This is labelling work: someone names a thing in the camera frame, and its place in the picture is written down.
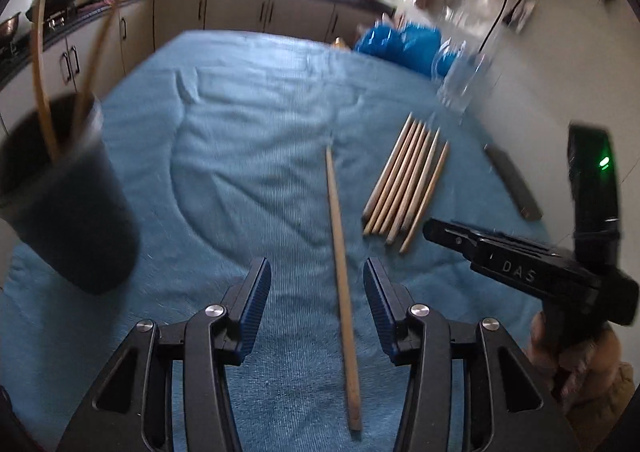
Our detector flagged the clear glass mug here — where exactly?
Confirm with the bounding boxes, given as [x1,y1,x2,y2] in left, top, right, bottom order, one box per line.
[432,37,496,113]

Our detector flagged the beige kitchen base cabinets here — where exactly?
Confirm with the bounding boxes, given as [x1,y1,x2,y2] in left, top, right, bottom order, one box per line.
[0,0,397,133]

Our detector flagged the dark flat rectangular slab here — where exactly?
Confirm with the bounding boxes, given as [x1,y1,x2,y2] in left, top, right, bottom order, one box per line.
[482,143,543,222]

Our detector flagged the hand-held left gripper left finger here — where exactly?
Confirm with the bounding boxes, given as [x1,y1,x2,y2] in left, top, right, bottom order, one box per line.
[55,257,273,452]

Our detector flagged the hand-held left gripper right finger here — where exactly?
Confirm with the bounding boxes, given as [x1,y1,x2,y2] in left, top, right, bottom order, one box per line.
[362,257,581,452]

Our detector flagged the black cup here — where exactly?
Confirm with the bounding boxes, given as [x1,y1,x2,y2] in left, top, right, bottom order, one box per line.
[0,93,141,295]

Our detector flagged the brown wooden chopstick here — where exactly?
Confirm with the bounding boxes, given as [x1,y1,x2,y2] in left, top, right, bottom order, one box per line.
[325,146,363,433]

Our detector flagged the bundle of pale chopsticks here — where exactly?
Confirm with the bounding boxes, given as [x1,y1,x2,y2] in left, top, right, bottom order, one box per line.
[362,113,451,254]

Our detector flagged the blue towel cloth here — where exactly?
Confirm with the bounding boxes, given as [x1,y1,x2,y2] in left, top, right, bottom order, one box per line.
[0,30,566,452]

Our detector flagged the blue plastic bag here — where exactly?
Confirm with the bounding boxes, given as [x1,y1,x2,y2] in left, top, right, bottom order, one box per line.
[355,22,443,78]

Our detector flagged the black power cable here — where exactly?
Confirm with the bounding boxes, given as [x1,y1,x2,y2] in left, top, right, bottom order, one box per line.
[479,0,516,58]

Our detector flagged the person's right hand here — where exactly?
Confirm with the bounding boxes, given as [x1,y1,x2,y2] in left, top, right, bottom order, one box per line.
[529,311,632,414]

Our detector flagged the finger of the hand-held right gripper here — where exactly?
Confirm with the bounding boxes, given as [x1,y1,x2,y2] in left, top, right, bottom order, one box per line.
[422,218,601,292]

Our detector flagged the dark bamboo chopstick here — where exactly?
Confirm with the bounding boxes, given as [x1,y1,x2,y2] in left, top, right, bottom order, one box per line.
[31,0,63,163]
[72,0,143,145]

